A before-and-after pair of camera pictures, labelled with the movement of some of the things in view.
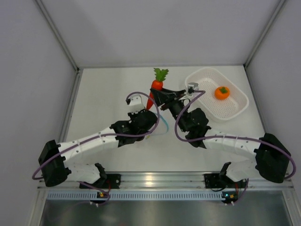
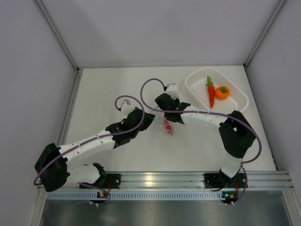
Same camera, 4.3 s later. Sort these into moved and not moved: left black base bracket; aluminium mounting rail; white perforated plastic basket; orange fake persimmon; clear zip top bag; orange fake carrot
Moved: orange fake carrot; clear zip top bag
Not moved: left black base bracket; white perforated plastic basket; orange fake persimmon; aluminium mounting rail
